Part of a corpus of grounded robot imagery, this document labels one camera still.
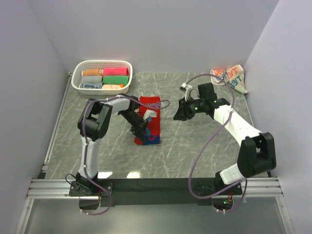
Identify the pink rolled towel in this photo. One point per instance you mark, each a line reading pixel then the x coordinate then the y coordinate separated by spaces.
pixel 118 71

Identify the green rolled towel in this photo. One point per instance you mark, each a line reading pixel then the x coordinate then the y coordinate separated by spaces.
pixel 115 80

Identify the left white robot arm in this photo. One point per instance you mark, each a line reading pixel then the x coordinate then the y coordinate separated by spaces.
pixel 93 125

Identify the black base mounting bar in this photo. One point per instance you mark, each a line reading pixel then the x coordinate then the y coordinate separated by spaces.
pixel 152 191

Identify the peach rolled towel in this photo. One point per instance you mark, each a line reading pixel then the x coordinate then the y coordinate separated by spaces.
pixel 112 86

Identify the aluminium front rail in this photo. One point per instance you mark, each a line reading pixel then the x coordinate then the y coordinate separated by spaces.
pixel 60 188

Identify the red blue cat towel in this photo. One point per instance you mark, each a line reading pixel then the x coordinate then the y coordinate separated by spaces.
pixel 152 133

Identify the white plastic basket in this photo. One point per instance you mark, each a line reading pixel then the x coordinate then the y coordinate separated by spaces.
pixel 100 64

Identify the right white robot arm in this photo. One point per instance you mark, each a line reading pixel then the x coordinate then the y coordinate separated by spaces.
pixel 257 149

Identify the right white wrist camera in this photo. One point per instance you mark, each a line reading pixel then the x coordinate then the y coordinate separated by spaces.
pixel 186 88

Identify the orange rolled towel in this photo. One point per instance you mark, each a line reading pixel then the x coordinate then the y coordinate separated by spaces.
pixel 92 72

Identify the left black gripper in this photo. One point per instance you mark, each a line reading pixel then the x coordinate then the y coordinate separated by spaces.
pixel 139 130

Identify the crumpled white printed towel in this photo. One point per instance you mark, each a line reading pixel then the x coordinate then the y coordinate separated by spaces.
pixel 234 76

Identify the blue patterned rolled towel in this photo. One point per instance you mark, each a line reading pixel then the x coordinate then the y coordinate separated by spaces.
pixel 91 86

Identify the grey rolled towel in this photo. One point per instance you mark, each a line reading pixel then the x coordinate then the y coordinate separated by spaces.
pixel 91 79

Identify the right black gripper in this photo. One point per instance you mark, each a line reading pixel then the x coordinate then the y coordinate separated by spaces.
pixel 183 113

